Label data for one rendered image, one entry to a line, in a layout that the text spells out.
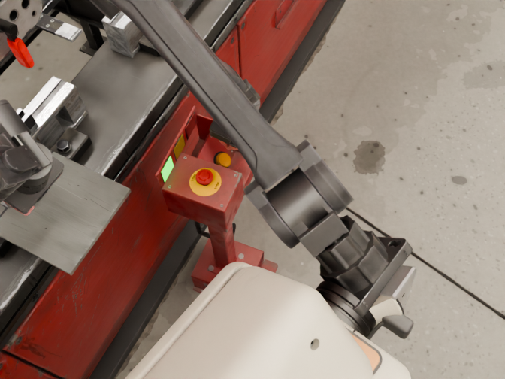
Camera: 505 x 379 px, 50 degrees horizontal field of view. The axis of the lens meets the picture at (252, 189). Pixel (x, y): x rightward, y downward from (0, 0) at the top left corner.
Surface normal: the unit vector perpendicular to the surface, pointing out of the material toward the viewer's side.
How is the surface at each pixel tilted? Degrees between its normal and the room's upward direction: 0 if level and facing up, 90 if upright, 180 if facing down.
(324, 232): 45
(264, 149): 41
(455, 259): 0
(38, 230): 0
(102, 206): 0
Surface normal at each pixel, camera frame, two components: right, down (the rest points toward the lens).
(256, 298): -0.53, -0.72
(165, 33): 0.04, 0.22
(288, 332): 0.12, -0.36
